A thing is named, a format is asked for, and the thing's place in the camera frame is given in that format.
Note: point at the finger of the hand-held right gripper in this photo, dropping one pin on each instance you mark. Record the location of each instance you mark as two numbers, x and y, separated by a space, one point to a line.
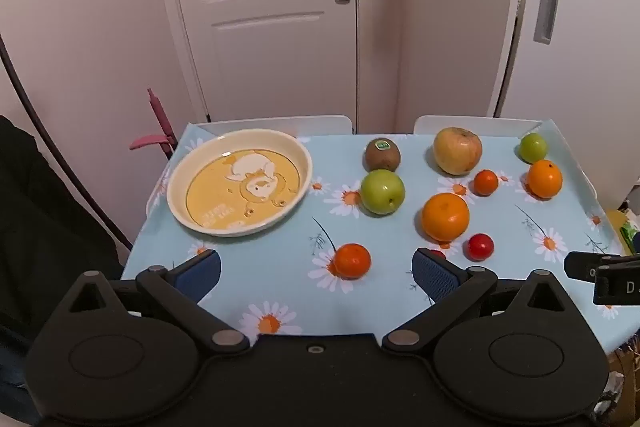
581 265

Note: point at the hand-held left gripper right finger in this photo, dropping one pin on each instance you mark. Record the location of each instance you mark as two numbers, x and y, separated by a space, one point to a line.
437 277

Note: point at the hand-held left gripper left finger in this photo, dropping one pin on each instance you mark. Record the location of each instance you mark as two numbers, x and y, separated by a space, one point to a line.
197 274

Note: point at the red cherry tomato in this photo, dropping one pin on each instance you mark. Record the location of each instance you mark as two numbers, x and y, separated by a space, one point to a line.
438 253
481 247

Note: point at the large orange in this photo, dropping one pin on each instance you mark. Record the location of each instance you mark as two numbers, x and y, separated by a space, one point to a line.
445 218

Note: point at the cream bowl with yellow inside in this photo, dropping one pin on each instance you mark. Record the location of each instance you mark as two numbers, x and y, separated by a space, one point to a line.
240 187

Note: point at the large green apple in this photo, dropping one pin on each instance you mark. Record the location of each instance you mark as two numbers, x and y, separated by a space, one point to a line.
382 193

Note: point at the green packet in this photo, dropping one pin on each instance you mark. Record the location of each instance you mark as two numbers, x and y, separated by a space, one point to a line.
630 234

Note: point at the red-orange tangerine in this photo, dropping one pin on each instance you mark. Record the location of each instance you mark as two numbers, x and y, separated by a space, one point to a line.
352 261

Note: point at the brown cardboard box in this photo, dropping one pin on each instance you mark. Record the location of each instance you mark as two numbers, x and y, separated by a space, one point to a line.
625 377

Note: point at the medium orange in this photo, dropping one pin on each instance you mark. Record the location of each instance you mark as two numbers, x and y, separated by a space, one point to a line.
545 179

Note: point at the small tangerine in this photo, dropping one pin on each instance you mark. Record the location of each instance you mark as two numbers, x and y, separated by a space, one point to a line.
485 183

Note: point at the yellow red apple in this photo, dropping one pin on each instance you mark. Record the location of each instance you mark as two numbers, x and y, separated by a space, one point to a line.
457 152

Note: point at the small green fruit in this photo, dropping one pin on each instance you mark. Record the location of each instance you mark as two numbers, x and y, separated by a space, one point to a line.
532 148

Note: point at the brown kiwi with sticker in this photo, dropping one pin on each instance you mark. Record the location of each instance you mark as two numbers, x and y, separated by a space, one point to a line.
382 155

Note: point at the white chair back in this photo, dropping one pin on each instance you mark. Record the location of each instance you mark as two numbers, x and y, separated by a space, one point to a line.
275 124
475 122

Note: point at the black cloth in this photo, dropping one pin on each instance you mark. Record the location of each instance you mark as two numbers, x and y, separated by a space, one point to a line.
45 217

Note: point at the white cabinet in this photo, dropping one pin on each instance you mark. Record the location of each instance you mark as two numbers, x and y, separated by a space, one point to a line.
590 82

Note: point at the white panelled door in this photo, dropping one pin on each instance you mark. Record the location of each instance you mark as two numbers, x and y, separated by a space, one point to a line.
260 57

